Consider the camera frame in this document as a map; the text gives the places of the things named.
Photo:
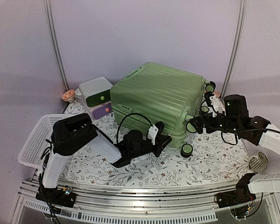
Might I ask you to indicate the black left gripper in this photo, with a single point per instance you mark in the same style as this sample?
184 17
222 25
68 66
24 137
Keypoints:
160 143

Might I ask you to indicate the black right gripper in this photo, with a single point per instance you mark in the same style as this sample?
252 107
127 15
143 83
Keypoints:
201 123

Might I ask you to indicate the green hard-shell suitcase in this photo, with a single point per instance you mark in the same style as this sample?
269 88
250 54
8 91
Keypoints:
155 92

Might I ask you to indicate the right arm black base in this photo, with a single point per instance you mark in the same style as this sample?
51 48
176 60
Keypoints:
240 195

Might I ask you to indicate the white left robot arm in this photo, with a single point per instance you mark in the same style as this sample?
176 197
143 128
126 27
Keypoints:
71 134

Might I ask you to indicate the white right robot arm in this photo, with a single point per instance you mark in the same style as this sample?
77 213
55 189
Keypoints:
231 116

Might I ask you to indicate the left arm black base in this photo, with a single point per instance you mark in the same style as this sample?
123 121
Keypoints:
64 197

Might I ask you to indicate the floral white table mat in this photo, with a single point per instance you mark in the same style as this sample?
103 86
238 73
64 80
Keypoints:
213 161

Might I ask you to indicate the purple drawer box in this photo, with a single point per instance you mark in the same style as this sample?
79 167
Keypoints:
101 110

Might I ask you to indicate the white ribbed round object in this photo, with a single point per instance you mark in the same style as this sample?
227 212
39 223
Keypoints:
258 162

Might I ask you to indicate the white green drawer box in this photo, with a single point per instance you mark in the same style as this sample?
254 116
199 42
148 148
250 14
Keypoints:
96 91

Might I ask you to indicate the white perforated plastic basket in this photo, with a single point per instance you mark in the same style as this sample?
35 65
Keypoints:
35 145

